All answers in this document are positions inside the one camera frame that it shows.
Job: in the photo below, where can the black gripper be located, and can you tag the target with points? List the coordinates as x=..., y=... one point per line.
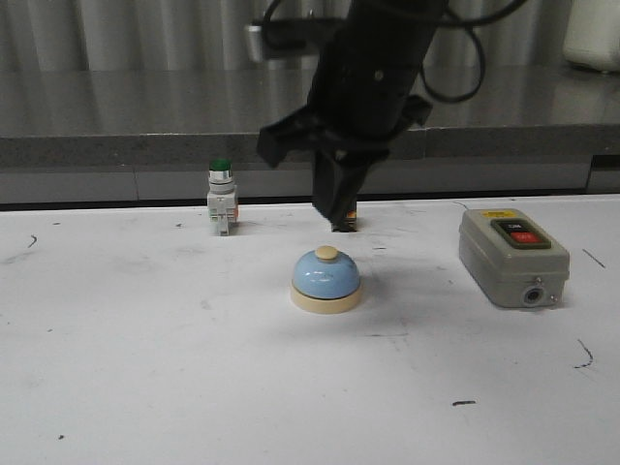
x=359, y=100

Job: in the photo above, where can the green pilot lamp switch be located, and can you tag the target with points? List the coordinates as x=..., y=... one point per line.
x=222, y=202

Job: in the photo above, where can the grey pleated curtain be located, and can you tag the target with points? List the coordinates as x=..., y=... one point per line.
x=106, y=36

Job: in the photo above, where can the grey on off switch box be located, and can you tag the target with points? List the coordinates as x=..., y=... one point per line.
x=516, y=263

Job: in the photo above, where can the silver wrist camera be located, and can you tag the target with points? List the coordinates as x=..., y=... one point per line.
x=289, y=37

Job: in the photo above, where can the black selector switch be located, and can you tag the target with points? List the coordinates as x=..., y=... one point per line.
x=351, y=218

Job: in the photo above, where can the grey stone counter ledge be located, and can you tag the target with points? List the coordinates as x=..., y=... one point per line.
x=133, y=136

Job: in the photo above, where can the blue service bell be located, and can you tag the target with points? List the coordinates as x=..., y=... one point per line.
x=326, y=281

